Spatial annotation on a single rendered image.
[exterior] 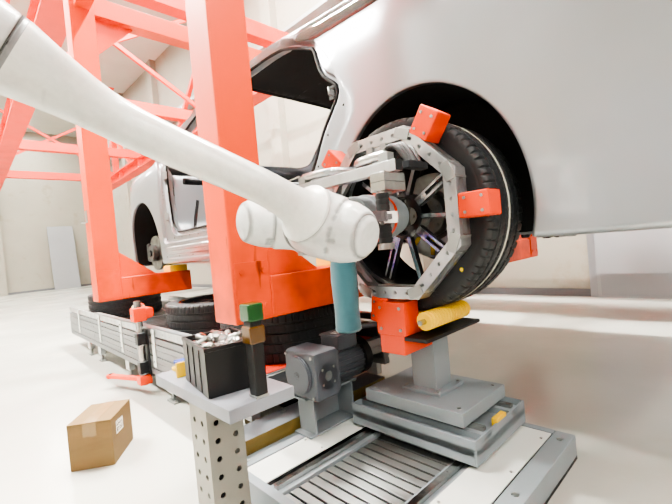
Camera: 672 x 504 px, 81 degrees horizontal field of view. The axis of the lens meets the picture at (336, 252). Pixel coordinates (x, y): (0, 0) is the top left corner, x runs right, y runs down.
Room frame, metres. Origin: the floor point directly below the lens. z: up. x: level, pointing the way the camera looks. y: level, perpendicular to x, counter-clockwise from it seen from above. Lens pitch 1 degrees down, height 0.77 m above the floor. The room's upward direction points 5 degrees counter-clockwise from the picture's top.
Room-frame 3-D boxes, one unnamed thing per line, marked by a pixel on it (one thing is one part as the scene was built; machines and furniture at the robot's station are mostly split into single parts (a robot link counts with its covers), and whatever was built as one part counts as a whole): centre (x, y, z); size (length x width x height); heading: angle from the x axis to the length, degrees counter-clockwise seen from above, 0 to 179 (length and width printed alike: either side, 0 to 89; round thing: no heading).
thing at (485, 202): (1.09, -0.41, 0.85); 0.09 x 0.08 x 0.07; 44
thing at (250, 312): (0.88, 0.20, 0.64); 0.04 x 0.04 x 0.04; 44
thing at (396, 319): (1.34, -0.21, 0.48); 0.16 x 0.12 x 0.17; 134
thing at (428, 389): (1.43, -0.31, 0.32); 0.40 x 0.30 x 0.28; 44
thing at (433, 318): (1.29, -0.34, 0.51); 0.29 x 0.06 x 0.06; 134
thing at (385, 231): (1.03, -0.13, 0.83); 0.04 x 0.04 x 0.16
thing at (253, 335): (0.88, 0.20, 0.59); 0.04 x 0.04 x 0.04; 44
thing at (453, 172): (1.31, -0.19, 0.85); 0.54 x 0.07 x 0.54; 44
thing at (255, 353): (0.88, 0.20, 0.55); 0.03 x 0.03 x 0.21; 44
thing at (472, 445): (1.43, -0.31, 0.13); 0.50 x 0.36 x 0.10; 44
